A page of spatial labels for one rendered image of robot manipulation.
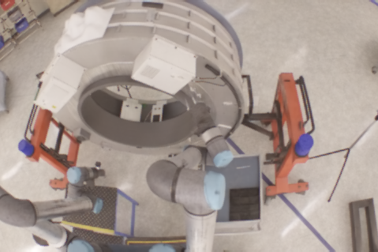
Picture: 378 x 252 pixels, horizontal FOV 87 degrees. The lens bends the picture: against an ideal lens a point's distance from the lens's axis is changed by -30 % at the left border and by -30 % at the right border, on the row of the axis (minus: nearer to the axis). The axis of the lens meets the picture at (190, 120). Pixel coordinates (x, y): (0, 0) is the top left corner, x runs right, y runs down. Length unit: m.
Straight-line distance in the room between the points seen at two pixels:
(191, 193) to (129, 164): 2.22
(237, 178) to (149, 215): 1.09
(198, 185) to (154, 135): 1.39
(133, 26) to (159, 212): 1.92
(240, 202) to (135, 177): 1.31
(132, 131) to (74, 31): 1.08
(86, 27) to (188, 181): 0.91
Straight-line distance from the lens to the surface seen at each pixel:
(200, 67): 1.35
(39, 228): 1.32
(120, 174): 2.95
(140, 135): 2.14
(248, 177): 2.03
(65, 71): 1.40
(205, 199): 0.76
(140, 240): 2.39
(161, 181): 0.78
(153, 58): 1.14
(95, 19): 1.35
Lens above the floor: 2.59
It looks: 59 degrees down
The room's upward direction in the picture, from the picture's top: 14 degrees counter-clockwise
